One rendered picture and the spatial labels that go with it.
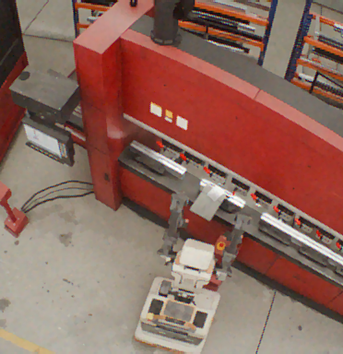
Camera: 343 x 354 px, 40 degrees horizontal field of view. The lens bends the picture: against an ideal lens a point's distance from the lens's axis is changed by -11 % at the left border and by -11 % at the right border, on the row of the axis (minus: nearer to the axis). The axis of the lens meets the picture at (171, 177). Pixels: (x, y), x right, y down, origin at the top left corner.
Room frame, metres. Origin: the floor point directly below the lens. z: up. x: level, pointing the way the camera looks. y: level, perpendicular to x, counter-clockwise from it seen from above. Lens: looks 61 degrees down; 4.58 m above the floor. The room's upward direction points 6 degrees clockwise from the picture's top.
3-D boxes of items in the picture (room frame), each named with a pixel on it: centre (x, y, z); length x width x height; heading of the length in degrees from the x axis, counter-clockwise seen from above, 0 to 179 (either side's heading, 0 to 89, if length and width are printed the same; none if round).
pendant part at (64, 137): (1.97, 0.94, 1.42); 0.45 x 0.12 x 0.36; 68
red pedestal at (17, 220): (1.78, 1.55, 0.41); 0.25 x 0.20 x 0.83; 153
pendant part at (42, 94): (2.07, 0.96, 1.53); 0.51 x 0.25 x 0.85; 68
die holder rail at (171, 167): (2.16, 0.13, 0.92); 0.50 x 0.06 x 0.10; 63
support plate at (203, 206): (1.78, -0.30, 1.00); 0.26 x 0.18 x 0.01; 153
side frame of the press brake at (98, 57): (2.51, 0.43, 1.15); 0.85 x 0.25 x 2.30; 153
